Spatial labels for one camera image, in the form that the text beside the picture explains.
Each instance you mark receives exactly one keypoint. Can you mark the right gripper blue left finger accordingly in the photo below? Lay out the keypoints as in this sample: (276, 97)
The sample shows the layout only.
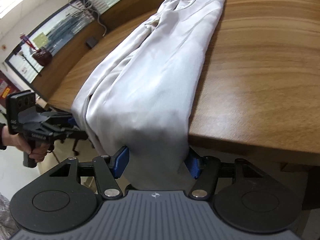
(107, 169)

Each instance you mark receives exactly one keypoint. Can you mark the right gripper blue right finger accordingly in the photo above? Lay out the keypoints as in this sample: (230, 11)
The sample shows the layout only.
(205, 170)

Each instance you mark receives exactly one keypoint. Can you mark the white satin shirt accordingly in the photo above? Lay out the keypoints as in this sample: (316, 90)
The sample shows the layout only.
(141, 95)

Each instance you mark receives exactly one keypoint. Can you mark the person's left hand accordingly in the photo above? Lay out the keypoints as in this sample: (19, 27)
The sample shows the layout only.
(17, 141)

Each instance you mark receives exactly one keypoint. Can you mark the frosted glass partition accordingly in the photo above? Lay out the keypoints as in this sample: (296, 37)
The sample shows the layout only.
(54, 33)

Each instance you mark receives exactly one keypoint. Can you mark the dark brown round pot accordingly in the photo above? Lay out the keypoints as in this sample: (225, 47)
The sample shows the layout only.
(42, 56)

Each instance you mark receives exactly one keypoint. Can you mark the black power adapter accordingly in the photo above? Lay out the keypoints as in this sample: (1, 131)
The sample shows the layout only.
(91, 42)

